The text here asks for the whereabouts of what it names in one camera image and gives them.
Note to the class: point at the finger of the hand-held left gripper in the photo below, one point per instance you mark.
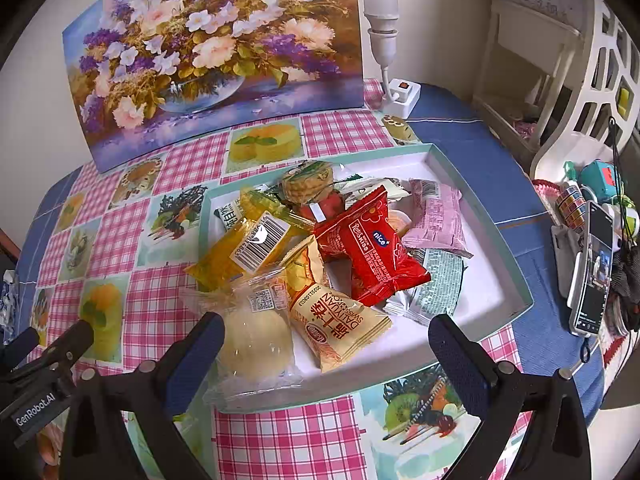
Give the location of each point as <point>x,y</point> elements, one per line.
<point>20,345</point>
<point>70,345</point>

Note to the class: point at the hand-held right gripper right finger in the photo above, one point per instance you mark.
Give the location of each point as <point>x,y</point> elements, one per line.
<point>457,365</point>

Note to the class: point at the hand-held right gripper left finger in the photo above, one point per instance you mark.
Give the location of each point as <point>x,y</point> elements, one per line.
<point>200,360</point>

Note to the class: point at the pale bun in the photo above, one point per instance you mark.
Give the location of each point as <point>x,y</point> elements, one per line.
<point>255,345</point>

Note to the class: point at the teal grey snack packet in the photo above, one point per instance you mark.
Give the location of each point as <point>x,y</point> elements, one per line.
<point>435,285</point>

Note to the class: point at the teal-rimmed white tray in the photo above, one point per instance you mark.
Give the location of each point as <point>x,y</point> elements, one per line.
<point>485,260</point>

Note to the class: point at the yellow cake packet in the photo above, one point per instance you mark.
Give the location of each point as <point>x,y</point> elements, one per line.
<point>240,245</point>

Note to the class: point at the cream orange snack packet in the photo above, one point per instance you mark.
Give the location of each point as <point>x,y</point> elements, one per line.
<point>340,325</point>

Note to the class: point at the red snack packet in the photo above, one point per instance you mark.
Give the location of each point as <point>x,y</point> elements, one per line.
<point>370,250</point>

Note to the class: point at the green white snack packet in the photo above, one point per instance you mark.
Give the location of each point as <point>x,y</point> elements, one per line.
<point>227,217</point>

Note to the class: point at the pink snack packet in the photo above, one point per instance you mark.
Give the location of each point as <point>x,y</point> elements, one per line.
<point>435,220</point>

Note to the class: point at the red candy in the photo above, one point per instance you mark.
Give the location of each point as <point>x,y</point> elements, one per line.
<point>332,207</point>

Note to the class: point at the cow-print biscuit packet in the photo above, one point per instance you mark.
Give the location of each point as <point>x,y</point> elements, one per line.
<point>305,182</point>

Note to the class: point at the crumpled blue white bag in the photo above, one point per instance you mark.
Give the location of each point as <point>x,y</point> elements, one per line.
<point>7,300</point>

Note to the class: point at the brown wooden chair back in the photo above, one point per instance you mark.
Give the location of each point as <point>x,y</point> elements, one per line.
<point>7,244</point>

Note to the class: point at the pink checked dessert tablecloth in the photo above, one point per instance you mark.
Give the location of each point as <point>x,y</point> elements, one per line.
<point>150,210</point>

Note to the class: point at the smartphone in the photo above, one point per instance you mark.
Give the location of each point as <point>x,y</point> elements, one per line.
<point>595,270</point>

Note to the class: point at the black mesh pouch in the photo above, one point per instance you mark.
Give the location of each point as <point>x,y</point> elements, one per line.
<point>627,275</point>

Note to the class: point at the pink crochet mat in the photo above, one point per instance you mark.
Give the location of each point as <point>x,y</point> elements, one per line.
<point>545,192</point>

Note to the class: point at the colourful puzzle cube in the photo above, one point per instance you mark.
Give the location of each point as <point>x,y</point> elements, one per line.
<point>572,207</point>

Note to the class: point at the blue tablecloth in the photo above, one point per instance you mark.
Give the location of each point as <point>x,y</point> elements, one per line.
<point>475,160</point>

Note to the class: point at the green plastic clip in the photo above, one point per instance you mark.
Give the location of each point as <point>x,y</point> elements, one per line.
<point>568,169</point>

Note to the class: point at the yellow green toy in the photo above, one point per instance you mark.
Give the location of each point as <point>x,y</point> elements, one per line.
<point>631,220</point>

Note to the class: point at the teal toy with red patch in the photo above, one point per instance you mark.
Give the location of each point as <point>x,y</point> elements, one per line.
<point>600,180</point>

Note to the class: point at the pink patterned cloth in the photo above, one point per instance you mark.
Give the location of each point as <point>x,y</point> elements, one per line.
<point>522,129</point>

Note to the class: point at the white cutout shelf panel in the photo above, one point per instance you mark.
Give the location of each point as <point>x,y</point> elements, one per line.
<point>560,140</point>

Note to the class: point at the floral painting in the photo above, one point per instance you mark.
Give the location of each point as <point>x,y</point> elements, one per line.
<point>200,35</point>

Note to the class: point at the white lamp with switch base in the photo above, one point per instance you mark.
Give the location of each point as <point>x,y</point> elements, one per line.
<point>400,95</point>

